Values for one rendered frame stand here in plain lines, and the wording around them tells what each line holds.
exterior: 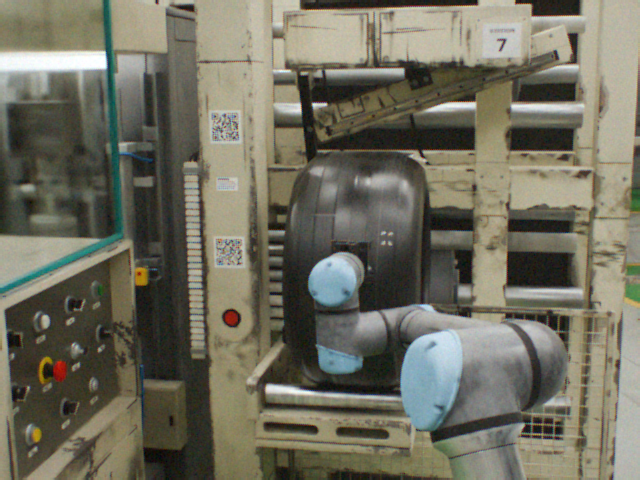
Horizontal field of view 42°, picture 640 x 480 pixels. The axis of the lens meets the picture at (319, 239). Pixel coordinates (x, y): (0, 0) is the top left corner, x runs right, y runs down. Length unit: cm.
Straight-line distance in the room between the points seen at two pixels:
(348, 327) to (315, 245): 38
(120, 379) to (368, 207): 71
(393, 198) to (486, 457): 84
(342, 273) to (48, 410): 68
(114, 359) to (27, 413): 38
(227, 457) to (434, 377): 119
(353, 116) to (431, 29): 33
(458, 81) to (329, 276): 101
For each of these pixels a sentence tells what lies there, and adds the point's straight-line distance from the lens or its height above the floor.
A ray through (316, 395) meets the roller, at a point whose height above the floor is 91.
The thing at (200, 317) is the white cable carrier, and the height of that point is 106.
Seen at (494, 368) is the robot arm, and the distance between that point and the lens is 105.
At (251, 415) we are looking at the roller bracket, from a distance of 196.
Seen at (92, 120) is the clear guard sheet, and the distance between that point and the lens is 181.
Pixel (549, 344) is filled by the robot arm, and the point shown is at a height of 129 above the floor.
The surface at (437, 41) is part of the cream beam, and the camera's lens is 212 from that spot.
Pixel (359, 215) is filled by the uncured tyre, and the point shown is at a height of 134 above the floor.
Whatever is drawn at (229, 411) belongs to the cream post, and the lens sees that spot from 210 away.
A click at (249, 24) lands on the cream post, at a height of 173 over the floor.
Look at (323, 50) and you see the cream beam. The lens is 215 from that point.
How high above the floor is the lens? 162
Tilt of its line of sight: 11 degrees down
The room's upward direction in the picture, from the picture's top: 1 degrees counter-clockwise
